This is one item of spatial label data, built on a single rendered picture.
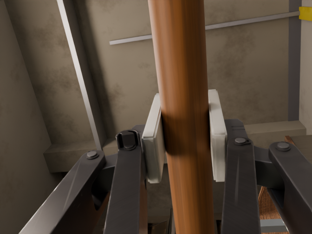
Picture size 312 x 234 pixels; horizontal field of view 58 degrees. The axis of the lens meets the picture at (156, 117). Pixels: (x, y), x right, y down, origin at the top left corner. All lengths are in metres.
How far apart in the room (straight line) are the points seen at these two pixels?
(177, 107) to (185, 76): 0.02
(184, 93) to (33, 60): 3.71
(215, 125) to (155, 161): 0.04
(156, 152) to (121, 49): 3.27
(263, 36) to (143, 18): 1.34
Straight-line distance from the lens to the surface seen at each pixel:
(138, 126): 0.18
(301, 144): 2.09
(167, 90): 0.16
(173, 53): 0.15
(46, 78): 3.83
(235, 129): 0.17
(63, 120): 3.94
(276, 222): 1.44
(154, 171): 0.16
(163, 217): 2.34
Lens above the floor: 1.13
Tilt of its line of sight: 9 degrees up
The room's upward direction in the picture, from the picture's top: 96 degrees counter-clockwise
